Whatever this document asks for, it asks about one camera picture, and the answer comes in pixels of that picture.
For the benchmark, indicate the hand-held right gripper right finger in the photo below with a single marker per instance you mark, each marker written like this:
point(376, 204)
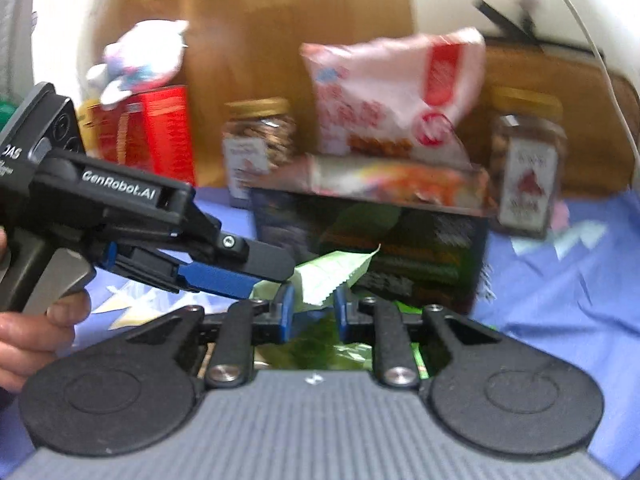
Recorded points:
point(342, 312)

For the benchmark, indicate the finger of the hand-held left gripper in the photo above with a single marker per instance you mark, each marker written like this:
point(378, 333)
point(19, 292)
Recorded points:
point(215, 277)
point(250, 255)

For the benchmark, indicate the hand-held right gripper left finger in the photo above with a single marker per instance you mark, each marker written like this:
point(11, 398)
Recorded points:
point(286, 312)

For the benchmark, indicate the pale green packet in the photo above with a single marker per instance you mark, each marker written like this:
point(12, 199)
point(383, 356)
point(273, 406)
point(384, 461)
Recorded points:
point(325, 275)

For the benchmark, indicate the black box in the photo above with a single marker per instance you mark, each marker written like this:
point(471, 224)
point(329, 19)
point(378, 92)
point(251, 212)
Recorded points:
point(440, 255)

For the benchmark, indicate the person's left hand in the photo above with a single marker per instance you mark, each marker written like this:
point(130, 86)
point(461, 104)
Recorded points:
point(35, 340)

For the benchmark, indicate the bright green packet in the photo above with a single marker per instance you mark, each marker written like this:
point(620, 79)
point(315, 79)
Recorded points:
point(315, 335)

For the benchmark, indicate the yellow duck plush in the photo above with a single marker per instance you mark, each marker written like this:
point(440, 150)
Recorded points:
point(87, 112)

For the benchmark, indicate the nut jar with gold lid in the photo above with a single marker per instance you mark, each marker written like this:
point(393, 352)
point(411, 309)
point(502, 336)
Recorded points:
point(257, 150)

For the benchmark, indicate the red gift box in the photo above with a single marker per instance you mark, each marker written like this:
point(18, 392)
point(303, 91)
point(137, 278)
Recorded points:
point(150, 130)

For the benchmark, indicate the pink white plush toy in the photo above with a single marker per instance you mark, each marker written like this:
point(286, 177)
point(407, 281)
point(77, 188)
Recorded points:
point(140, 55)

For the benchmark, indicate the pink snack bag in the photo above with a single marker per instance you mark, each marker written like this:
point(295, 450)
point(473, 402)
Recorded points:
point(380, 95)

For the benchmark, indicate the blue printed bed sheet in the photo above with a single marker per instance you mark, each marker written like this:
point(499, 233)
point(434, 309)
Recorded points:
point(550, 300)

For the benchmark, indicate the large wooden board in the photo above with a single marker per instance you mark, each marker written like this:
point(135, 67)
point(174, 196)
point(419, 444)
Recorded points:
point(260, 35)

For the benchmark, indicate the tall nut jar gold lid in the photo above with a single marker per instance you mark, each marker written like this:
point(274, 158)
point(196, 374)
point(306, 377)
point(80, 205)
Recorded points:
point(530, 175)

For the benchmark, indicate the brown rounded wooden board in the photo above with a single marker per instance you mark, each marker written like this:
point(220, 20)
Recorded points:
point(590, 110)

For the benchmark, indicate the black tape strip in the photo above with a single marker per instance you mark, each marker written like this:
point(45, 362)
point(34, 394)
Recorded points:
point(500, 15)

